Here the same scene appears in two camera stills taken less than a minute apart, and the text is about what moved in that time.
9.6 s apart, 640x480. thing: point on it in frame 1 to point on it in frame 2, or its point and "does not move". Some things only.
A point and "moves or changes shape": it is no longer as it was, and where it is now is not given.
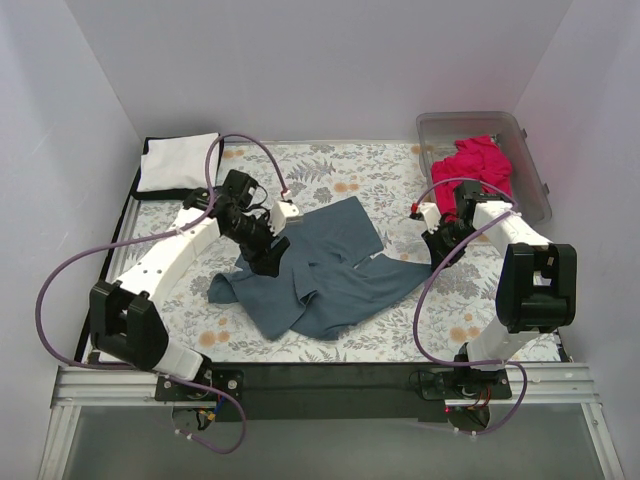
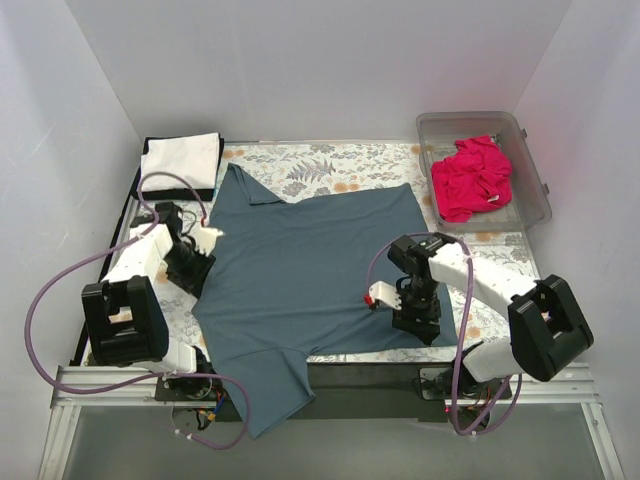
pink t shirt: [475, 158] does not move
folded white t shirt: [179, 162] does not move
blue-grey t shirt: [318, 291] moves or changes shape
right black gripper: [441, 245] to [417, 320]
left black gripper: [265, 250] to [195, 270]
